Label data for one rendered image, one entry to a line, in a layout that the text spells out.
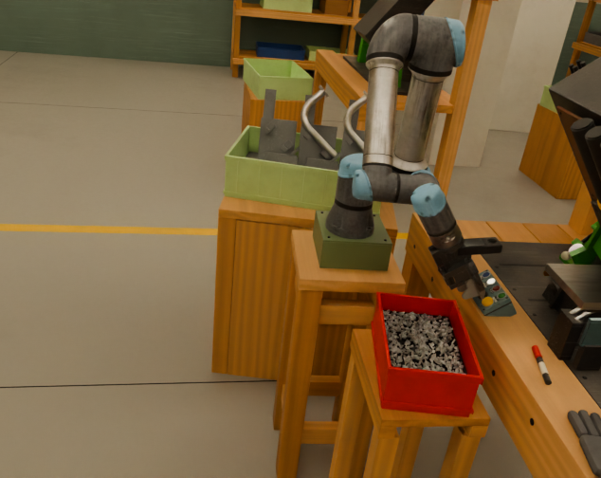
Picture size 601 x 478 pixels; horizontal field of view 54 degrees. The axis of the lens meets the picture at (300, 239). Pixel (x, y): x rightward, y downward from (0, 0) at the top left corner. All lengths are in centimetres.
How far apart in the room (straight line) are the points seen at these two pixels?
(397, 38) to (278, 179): 91
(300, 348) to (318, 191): 68
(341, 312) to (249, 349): 82
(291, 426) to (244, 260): 66
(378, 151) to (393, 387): 56
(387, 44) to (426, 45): 10
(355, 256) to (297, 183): 58
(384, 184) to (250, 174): 92
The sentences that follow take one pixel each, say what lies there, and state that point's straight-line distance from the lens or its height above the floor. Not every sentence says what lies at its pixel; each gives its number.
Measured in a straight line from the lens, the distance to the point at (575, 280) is 143.
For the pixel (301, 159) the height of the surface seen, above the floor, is 90.
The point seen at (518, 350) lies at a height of 90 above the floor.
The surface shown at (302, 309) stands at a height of 74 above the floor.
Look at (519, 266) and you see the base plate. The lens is 195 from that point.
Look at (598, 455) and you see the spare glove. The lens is 132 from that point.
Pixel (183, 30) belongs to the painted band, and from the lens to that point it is 838.
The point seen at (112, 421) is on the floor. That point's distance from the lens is 250.
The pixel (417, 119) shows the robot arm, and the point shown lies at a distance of 167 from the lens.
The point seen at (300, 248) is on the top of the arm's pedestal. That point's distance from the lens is 189.
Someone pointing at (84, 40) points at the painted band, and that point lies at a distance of 853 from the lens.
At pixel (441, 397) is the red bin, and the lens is 142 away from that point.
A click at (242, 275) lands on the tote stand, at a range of 237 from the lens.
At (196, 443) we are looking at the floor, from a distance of 239.
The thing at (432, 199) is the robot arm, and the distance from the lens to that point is 140.
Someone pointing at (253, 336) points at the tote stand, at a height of 22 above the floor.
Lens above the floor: 174
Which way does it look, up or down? 27 degrees down
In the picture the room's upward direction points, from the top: 7 degrees clockwise
